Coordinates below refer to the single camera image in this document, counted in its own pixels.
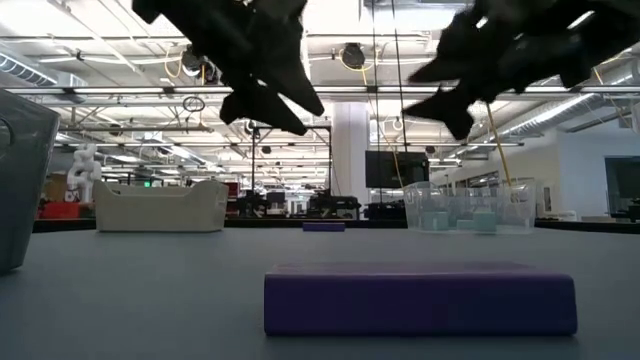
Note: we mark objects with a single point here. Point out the purple foam block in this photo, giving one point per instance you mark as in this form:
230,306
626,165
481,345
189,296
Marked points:
420,305
310,227
332,226

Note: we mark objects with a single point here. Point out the black metal frame rig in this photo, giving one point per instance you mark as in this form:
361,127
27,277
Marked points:
292,150

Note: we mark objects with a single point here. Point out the black background equipment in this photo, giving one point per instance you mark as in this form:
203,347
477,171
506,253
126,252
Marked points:
332,205

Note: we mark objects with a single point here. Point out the clear plastic bin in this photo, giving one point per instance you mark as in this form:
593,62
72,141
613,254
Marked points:
515,210

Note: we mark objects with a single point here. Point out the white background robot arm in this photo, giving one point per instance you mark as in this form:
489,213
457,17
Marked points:
85,170

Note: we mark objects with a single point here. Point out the black table edge rail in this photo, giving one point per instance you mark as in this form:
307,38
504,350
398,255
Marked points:
260,223

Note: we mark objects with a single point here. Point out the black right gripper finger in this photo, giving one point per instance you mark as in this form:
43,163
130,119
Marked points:
442,71
450,107

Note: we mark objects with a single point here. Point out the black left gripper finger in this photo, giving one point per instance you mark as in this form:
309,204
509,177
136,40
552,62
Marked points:
260,107
295,82

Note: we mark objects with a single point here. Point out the long ceiling light bar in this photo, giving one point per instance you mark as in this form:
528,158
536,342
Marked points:
350,89

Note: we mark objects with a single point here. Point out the red box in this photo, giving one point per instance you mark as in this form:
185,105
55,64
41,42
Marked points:
59,210

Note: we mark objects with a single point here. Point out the black monitor screen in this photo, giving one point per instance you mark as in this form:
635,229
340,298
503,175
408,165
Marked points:
395,170

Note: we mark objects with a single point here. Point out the white plastic bin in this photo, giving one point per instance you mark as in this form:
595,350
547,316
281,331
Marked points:
160,210

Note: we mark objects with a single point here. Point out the white building pillar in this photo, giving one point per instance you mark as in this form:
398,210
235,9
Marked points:
350,150

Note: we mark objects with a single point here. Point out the grey translucent plastic bin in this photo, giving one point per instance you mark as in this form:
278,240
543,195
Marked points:
25,190

